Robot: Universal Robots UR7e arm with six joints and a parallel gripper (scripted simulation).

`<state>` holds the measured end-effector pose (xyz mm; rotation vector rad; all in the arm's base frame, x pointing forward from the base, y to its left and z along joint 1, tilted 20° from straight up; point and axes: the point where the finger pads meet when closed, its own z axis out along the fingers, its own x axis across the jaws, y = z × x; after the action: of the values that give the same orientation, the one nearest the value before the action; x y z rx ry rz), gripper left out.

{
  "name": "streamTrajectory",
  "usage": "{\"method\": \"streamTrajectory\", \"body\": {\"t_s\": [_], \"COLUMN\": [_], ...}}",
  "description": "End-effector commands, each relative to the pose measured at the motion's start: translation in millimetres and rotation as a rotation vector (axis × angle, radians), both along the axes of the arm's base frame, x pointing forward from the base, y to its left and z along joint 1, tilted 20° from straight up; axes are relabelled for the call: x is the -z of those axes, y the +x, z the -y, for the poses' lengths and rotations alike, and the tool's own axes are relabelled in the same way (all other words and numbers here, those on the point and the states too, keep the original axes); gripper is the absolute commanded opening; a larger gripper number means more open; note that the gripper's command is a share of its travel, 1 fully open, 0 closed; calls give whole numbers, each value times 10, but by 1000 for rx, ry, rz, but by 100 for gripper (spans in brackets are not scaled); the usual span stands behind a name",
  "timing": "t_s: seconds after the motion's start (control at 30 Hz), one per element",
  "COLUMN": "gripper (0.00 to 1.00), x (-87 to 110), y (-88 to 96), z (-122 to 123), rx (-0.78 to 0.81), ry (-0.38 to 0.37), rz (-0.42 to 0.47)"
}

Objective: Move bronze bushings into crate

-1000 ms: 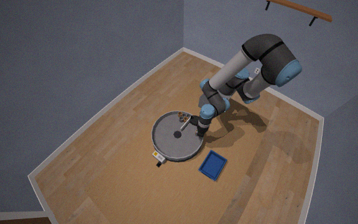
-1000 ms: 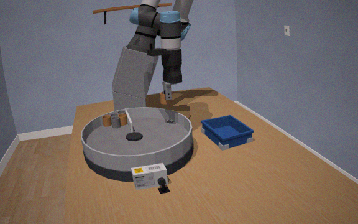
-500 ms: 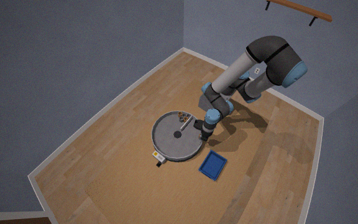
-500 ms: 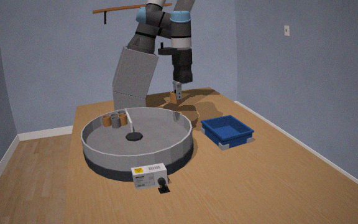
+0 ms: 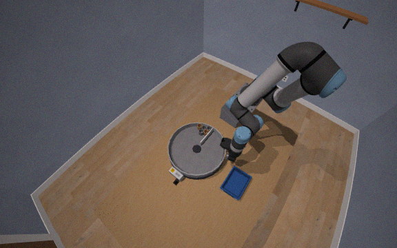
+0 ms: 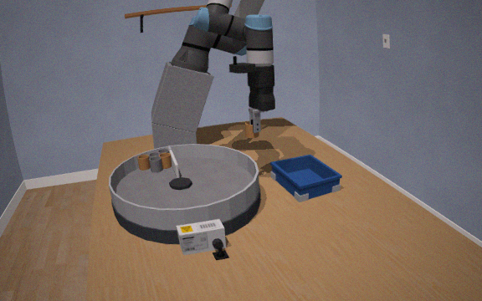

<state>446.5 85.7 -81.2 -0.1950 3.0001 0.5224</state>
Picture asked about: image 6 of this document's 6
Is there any blue open crate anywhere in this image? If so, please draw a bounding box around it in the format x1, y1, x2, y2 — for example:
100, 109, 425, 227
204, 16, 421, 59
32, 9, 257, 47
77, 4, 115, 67
270, 155, 342, 202

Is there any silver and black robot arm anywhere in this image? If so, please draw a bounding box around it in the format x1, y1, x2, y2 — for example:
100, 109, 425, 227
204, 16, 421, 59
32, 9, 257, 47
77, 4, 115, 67
171, 0, 274, 73

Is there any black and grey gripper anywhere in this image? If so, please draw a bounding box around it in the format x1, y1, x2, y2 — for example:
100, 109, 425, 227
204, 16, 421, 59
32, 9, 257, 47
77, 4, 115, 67
229, 50, 275, 133

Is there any bronze bushing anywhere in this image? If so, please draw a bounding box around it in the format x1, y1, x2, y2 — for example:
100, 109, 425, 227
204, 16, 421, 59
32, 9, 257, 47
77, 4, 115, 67
245, 122, 259, 138
137, 155, 151, 171
159, 153, 172, 169

